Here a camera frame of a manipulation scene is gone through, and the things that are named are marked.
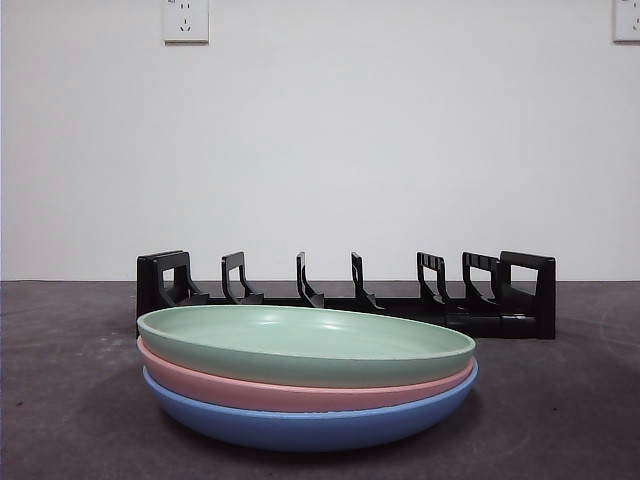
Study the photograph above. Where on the white wall socket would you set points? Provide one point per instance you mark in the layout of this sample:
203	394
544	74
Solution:
627	20
185	22

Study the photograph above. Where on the black plate rack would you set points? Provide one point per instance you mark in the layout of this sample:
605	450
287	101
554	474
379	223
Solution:
545	300

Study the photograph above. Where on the pink plate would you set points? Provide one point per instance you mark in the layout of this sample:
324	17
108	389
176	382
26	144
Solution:
200	386

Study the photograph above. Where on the blue plate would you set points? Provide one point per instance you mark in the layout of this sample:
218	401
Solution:
300	431

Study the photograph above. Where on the green plate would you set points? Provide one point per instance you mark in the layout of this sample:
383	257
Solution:
280	340

